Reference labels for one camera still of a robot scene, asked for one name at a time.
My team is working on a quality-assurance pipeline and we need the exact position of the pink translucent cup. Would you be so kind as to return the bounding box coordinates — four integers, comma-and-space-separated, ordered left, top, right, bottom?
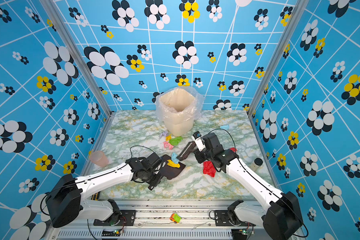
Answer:
89, 151, 109, 168

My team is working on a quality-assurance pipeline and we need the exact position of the aluminium frame rail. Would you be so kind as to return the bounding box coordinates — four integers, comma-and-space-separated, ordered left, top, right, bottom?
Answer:
44, 198, 304, 240

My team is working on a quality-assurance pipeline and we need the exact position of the light blue paper scrap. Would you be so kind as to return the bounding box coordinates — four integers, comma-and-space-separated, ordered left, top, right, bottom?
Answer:
171, 152, 180, 165

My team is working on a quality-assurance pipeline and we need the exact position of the small green orange toy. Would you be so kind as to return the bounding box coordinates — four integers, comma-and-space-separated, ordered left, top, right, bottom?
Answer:
170, 213, 182, 224

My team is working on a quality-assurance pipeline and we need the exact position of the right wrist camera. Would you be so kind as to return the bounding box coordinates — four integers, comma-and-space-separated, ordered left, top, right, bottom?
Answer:
192, 131, 206, 152

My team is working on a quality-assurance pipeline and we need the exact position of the red crumpled paper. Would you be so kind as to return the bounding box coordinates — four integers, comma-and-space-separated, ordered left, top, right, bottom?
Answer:
203, 161, 217, 178

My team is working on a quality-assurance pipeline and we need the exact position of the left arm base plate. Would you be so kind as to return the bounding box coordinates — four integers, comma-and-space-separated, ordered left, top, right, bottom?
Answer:
107, 210, 137, 227

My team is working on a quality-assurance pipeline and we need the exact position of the green crumpled paper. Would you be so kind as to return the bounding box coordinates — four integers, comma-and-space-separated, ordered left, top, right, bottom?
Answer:
169, 137, 184, 146

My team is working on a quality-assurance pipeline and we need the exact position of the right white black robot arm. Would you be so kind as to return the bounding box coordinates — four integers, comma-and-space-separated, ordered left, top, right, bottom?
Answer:
192, 132, 304, 240

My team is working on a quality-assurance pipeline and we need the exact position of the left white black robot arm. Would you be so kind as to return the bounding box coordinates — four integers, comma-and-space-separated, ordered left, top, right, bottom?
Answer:
45, 153, 168, 228

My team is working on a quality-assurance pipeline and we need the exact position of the white bottle black cap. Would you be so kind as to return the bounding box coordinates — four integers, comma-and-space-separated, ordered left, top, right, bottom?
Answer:
251, 158, 264, 171

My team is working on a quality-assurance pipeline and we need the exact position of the blue paper scrap right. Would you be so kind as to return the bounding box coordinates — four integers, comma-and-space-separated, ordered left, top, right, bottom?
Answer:
220, 125, 230, 130

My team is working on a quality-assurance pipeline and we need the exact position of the beige trash bin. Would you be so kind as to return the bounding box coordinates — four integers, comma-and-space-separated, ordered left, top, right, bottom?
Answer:
155, 87, 199, 137

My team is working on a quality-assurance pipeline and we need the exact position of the small pink paper scrap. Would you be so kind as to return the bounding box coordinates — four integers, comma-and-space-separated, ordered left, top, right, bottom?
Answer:
163, 141, 174, 150

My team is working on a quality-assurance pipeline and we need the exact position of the black dustpan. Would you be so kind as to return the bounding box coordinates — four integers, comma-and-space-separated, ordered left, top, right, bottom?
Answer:
158, 155, 186, 180

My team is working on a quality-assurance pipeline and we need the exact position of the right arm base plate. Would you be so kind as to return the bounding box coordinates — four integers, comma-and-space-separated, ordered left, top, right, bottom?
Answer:
213, 210, 244, 227

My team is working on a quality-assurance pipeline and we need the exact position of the black pink hand brush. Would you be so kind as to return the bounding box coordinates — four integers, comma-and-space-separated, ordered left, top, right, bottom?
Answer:
177, 141, 198, 161

